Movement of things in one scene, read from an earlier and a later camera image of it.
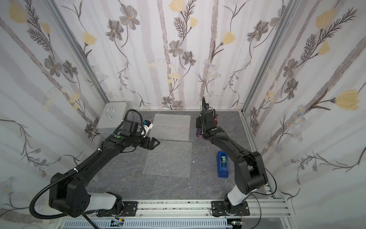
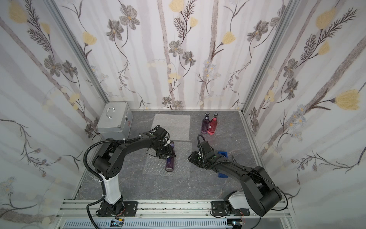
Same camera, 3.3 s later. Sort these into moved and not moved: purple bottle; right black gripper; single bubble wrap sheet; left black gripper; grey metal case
Moved: purple bottle; left black gripper; right black gripper
Not moved: grey metal case; single bubble wrap sheet
